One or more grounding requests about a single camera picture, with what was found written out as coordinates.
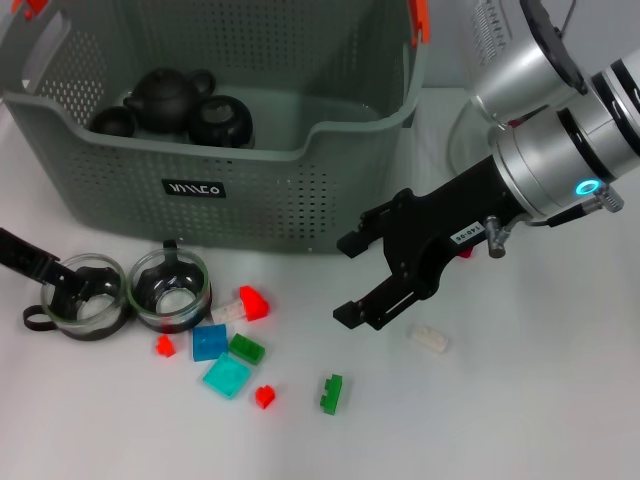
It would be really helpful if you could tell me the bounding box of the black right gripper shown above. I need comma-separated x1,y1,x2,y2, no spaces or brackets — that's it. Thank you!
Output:
333,155,526,332

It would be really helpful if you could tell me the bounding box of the glass teacup with black holder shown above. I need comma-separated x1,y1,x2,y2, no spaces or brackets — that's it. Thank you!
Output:
22,252,135,344
188,94,257,150
128,239,212,335

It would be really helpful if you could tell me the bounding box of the grey-green perforated storage bin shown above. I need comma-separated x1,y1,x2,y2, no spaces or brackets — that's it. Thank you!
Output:
0,0,431,254

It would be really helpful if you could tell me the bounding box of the small black clay teacup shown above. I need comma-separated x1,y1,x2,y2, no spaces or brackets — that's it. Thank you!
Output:
89,104,137,136

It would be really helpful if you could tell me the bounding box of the clear white building brick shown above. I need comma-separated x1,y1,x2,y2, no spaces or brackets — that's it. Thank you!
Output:
408,323,450,354
210,302,247,325

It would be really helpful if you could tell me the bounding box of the large bright red brick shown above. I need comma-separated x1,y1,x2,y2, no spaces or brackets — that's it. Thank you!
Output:
238,284,271,322

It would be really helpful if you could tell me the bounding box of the green notched building brick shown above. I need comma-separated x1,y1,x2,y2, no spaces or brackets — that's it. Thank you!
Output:
318,374,345,415

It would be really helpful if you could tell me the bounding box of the green rectangular building brick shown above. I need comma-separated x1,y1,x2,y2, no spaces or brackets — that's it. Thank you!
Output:
228,333,266,367

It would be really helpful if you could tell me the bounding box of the right gripper metal plug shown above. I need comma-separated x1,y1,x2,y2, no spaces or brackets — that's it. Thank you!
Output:
482,215,531,260

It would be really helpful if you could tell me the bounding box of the blue building brick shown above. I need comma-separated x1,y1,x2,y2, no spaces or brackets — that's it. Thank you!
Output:
192,323,229,362

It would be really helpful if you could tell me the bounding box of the teal square flat plate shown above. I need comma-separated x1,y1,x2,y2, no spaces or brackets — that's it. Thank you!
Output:
202,352,251,401

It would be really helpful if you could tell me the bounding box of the glass teapot with black lid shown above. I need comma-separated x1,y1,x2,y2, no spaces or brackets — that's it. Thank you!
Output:
446,92,526,177

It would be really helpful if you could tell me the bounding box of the black clay teapot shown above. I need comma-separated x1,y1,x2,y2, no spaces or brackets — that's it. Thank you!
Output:
122,67,217,134

